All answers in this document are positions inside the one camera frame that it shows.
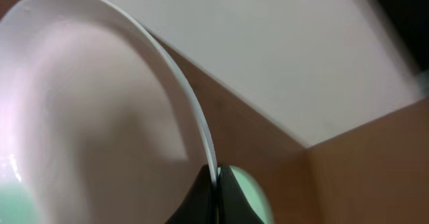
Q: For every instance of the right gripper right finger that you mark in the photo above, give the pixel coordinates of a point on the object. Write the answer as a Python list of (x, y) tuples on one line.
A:
[(233, 206)]

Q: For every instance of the white plate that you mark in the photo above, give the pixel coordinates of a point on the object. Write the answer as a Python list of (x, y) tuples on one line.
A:
[(98, 123)]

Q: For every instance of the mint plate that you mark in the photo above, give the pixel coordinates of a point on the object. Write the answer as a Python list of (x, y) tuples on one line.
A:
[(254, 195)]

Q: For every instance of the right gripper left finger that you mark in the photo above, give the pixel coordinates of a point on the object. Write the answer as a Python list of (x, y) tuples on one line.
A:
[(198, 206)]

